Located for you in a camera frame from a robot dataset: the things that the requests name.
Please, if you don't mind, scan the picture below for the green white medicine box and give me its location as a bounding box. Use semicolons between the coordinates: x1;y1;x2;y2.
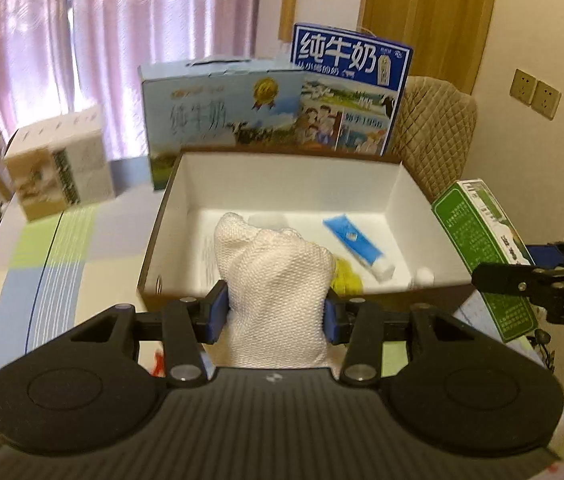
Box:
432;179;537;344

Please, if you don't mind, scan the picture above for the blue white ointment tube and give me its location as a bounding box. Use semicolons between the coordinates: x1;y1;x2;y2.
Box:
322;214;395;283

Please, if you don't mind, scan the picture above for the white knitted cloth pouch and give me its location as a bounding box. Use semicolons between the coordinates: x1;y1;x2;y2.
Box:
206;212;343;375

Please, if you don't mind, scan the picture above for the small white bottle cap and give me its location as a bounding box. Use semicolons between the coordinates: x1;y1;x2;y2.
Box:
410;266;435;289

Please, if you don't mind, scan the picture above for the long white medicine box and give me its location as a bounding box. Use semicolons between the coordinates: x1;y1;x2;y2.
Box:
198;234;220;289

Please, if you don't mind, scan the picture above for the red candy packet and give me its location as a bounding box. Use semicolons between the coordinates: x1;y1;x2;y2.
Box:
152;350;165;377

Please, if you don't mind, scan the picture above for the yellow packet in box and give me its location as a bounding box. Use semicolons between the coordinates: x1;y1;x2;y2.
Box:
331;257;363;296

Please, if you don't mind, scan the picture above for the brown cardboard storage box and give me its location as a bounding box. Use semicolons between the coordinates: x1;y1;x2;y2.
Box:
138;148;474;312

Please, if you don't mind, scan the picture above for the plaid green blue tablecloth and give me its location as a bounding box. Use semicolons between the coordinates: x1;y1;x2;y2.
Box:
0;154;564;461

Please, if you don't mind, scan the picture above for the quilted beige chair cover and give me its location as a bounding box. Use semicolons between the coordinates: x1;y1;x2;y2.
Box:
388;76;478;202

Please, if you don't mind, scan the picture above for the beige product box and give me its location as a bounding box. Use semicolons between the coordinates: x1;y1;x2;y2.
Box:
4;105;115;221

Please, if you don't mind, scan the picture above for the light blue milk carton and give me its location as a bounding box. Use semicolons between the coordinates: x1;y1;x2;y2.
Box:
139;56;305;190

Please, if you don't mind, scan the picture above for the wooden door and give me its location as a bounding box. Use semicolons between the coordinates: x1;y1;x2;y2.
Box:
358;0;495;93

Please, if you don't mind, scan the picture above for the dark blue milk carton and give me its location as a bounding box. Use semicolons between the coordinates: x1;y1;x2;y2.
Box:
290;23;413;156

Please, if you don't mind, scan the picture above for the pink window curtain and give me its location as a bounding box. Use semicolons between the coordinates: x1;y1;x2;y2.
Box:
0;0;258;159

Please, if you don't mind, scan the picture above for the beige wall socket plate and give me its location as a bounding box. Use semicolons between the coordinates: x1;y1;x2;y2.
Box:
510;68;537;105

